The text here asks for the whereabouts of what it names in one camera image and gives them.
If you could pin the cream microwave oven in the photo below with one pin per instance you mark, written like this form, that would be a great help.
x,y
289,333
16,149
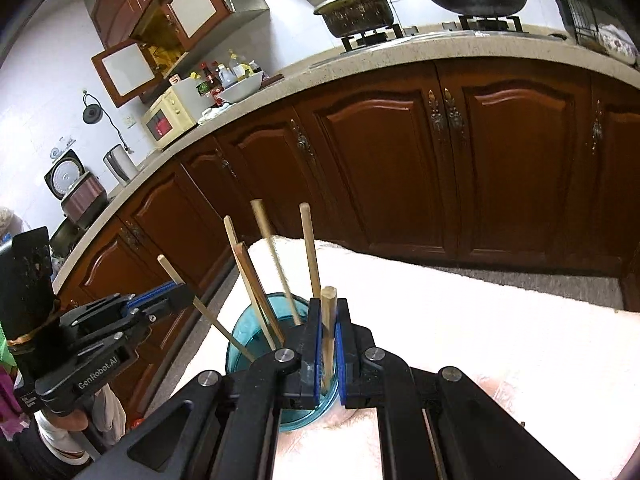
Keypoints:
x,y
167,120

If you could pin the white bowl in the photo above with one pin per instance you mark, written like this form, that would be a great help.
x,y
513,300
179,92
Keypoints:
x,y
242,89

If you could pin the black flat object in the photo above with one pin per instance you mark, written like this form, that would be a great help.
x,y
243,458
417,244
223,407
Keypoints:
x,y
32,270

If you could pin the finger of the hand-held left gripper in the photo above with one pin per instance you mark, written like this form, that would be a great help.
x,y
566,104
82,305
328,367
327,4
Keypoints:
x,y
172,305
152,295

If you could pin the dark sauce bottle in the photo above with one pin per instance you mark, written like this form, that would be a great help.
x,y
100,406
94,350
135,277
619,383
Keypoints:
x,y
206,82

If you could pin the white rag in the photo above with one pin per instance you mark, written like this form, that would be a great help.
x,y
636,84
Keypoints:
x,y
215,112

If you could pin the gas stove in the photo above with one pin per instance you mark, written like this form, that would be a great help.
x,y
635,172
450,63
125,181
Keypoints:
x,y
380,37

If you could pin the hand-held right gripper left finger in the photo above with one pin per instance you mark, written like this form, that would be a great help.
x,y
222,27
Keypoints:
x,y
312,355

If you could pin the rice cooker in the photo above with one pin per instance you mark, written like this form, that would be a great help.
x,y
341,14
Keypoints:
x,y
75,185

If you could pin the steel electric kettle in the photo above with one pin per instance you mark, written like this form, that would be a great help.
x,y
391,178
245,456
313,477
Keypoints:
x,y
120,165

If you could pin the lidded cooking pot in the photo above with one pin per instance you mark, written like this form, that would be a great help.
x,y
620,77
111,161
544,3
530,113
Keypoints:
x,y
357,12

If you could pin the floral utensil holder teal lid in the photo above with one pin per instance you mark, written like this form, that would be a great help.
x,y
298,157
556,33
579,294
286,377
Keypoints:
x,y
245,325

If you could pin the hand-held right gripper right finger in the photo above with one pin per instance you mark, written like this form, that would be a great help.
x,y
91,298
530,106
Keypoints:
x,y
342,360

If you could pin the black round wall fixture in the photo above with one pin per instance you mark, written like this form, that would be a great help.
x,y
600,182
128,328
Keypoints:
x,y
92,110

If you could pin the speckled stone countertop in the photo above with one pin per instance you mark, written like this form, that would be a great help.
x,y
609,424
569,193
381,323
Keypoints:
x,y
400,52

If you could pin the wall socket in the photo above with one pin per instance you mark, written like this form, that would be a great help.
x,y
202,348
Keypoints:
x,y
130,121

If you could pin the white hanging cloth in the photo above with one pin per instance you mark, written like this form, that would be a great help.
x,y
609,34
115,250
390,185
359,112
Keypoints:
x,y
110,415

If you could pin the dark wooden base cabinets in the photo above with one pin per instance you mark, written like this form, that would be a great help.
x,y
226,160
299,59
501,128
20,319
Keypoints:
x,y
380,160

